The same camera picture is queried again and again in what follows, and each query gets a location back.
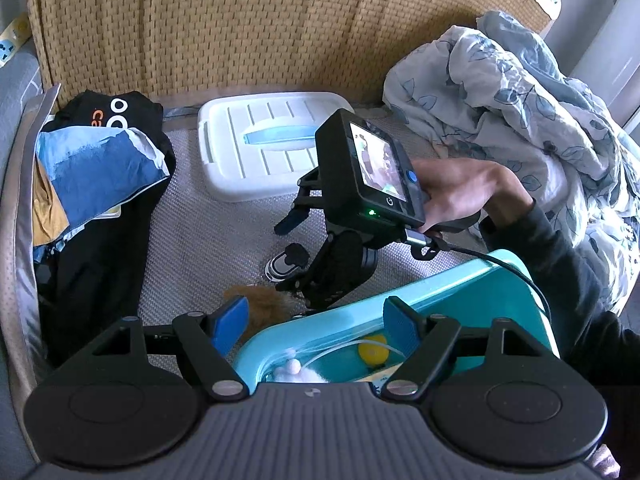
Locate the brown furry toy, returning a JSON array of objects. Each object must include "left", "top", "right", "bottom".
[{"left": 222, "top": 284, "right": 301, "bottom": 328}]

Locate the woven rattan mattress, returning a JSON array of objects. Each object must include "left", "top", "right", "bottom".
[{"left": 22, "top": 0, "right": 561, "bottom": 111}]

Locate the pile of black and blue clothes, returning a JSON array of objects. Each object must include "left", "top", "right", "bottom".
[{"left": 37, "top": 90, "right": 177, "bottom": 366}]

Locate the white power strip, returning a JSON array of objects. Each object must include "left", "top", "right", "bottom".
[{"left": 0, "top": 15, "right": 31, "bottom": 66}]

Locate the white plastic bin lid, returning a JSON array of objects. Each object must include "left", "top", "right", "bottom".
[{"left": 197, "top": 91, "right": 356, "bottom": 203}]

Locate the blue and white cloth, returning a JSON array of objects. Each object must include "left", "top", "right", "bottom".
[{"left": 36, "top": 127, "right": 171, "bottom": 241}]

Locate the white fluffy toy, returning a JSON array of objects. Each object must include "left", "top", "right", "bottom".
[{"left": 272, "top": 359, "right": 328, "bottom": 385}]

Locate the person's right hand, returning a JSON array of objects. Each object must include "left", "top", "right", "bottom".
[{"left": 410, "top": 156, "right": 533, "bottom": 233}]

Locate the yellow cloth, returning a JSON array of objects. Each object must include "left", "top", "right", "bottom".
[{"left": 32, "top": 175, "right": 68, "bottom": 248}]

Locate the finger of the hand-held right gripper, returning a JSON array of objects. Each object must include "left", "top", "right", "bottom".
[
  {"left": 275, "top": 242, "right": 326, "bottom": 297},
  {"left": 274, "top": 167, "right": 323, "bottom": 236}
]

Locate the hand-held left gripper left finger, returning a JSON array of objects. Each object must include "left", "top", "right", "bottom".
[{"left": 95, "top": 296, "right": 250, "bottom": 401}]

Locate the blue leaf print quilt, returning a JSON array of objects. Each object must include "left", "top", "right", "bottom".
[{"left": 382, "top": 10, "right": 640, "bottom": 311}]

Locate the small black and white toy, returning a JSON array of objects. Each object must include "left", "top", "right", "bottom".
[{"left": 264, "top": 252, "right": 301, "bottom": 282}]

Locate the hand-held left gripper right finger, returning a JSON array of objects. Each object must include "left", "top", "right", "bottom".
[{"left": 382, "top": 296, "right": 543, "bottom": 401}]

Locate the white standing appliance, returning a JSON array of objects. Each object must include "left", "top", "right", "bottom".
[{"left": 545, "top": 0, "right": 640, "bottom": 126}]

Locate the yellow ball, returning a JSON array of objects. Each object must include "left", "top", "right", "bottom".
[{"left": 357, "top": 342, "right": 391, "bottom": 365}]

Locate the person's right forearm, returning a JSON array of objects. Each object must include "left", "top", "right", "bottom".
[{"left": 477, "top": 199, "right": 640, "bottom": 461}]

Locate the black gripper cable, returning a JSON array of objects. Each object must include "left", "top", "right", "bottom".
[{"left": 404, "top": 230, "right": 553, "bottom": 323}]

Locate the grey padded bolster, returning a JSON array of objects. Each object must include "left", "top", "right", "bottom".
[{"left": 0, "top": 45, "right": 43, "bottom": 161}]

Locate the teal plastic storage bin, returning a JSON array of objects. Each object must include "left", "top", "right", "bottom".
[{"left": 232, "top": 249, "right": 561, "bottom": 386}]

